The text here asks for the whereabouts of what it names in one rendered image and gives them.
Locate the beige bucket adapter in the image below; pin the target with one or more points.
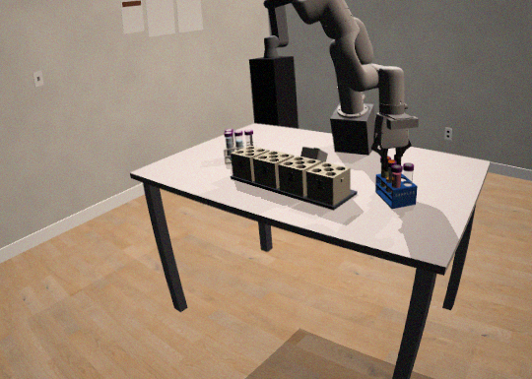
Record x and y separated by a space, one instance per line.
266 170
242 162
330 186
292 174

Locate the blue tube rack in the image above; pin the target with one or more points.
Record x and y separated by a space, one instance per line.
401 197

